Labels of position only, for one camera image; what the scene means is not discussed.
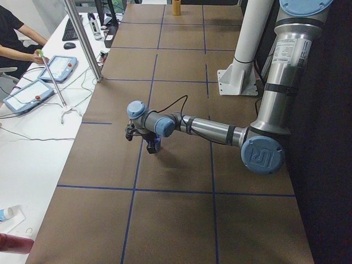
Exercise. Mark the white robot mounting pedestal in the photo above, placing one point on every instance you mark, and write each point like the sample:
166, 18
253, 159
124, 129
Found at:
239, 78

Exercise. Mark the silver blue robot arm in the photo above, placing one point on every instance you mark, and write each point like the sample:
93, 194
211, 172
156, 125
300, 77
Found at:
298, 24

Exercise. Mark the black monitor stand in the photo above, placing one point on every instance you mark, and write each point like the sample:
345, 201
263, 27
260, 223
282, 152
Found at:
108, 19

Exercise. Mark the wooden bamboo cup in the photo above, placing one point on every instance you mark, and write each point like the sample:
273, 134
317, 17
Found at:
176, 7

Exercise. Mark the black computer mouse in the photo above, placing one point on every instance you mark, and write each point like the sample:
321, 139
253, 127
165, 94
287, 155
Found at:
69, 45

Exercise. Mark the white paper sheet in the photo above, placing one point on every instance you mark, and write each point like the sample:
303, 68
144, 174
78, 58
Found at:
18, 218

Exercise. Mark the lower teach pendant tablet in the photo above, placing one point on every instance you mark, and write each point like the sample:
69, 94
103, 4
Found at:
28, 97

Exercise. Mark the red bottle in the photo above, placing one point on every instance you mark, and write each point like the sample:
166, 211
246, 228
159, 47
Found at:
15, 244

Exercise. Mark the white blue tube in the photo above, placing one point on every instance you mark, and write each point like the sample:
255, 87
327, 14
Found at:
6, 214

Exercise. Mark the aluminium frame post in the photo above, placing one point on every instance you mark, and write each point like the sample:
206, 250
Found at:
83, 38

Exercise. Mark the teach pendant tablet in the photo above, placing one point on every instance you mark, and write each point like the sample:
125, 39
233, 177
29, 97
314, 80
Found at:
28, 97
61, 67

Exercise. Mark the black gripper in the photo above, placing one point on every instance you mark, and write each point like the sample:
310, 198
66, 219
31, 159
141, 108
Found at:
146, 136

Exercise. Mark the black keyboard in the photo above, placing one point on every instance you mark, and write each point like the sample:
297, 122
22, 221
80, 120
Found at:
69, 32

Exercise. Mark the upper teach pendant tablet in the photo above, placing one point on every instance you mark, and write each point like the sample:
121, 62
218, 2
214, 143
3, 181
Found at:
61, 67

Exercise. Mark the blue ribbed plastic cup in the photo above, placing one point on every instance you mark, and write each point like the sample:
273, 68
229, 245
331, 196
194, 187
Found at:
157, 144

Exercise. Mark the person in black shirt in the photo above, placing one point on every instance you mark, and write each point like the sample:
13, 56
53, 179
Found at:
13, 52

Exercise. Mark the metal rod green tip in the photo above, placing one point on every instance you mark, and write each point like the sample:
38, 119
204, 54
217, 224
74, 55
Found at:
40, 52

